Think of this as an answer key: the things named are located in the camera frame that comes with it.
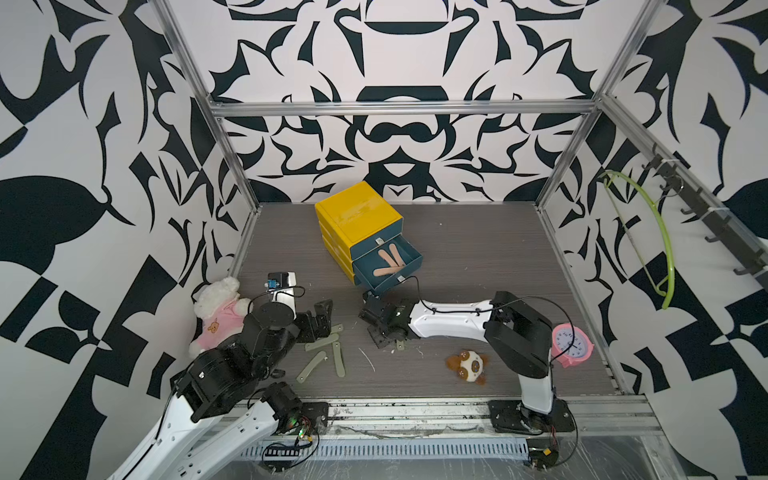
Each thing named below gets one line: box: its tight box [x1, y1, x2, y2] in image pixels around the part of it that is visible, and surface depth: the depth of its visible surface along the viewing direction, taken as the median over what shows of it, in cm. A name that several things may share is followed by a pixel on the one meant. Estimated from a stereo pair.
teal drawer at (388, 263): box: [352, 233, 424, 294], surface depth 93 cm
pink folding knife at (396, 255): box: [389, 243, 405, 267], surface depth 96 cm
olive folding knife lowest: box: [296, 351, 326, 384], surface depth 83 cm
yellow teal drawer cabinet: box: [314, 181, 423, 291], surface depth 89 cm
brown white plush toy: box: [446, 350, 489, 385], surface depth 81 cm
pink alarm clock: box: [551, 323, 595, 369], surface depth 85 cm
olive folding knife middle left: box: [304, 333, 339, 351], surface depth 87 cm
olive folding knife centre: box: [332, 342, 346, 378], surface depth 85 cm
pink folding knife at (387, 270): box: [373, 266, 405, 277], surface depth 93 cm
